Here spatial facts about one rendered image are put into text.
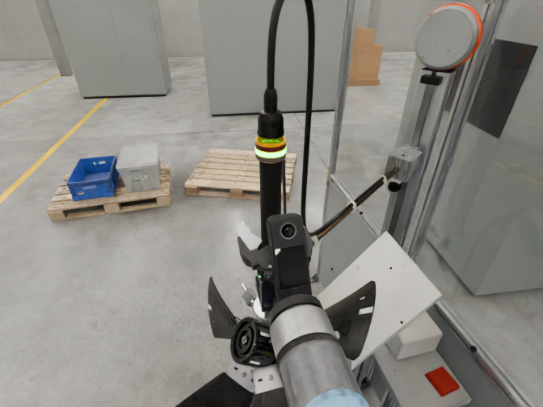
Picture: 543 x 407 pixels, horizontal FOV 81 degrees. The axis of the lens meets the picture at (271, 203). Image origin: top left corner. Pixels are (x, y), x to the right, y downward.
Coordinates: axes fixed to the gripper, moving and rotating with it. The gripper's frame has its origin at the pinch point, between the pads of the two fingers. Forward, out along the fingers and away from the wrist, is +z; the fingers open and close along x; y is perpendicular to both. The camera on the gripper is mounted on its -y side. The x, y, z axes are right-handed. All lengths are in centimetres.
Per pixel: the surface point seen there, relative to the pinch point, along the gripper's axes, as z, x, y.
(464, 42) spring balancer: 33, 58, -23
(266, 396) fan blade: -6.7, -1.5, 47.3
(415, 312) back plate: 0, 39, 35
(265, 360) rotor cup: 1.0, -0.1, 45.7
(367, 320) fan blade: -7.9, 19.4, 23.3
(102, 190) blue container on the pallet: 275, -120, 142
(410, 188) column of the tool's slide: 36, 57, 22
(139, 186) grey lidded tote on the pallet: 278, -83, 142
